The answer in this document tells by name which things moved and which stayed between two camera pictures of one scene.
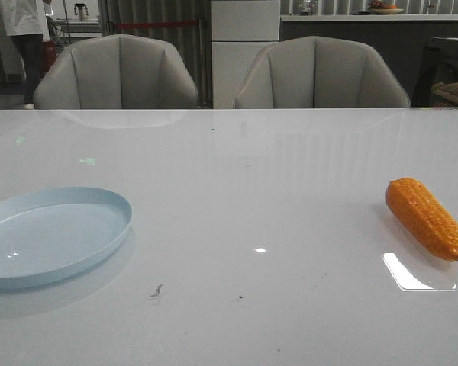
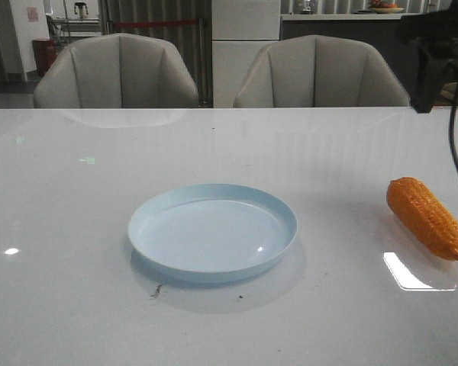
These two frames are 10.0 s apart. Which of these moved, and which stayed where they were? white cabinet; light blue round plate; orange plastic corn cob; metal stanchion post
Moved: light blue round plate
Stayed: white cabinet; metal stanchion post; orange plastic corn cob
